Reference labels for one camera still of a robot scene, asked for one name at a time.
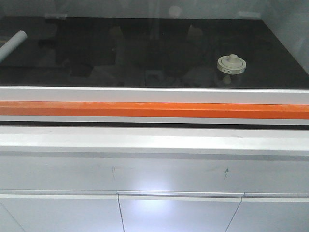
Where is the white rolled paper tube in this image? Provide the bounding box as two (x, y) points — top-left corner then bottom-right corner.
(0, 30), (28, 62)

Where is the white fume hood base cabinet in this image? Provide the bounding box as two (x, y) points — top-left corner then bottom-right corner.
(0, 126), (309, 232)

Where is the fume hood sash with orange bar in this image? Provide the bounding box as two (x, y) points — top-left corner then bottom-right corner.
(0, 0), (309, 127)

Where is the glass jar with cream lid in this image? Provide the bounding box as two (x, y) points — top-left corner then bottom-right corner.
(217, 54), (246, 75)

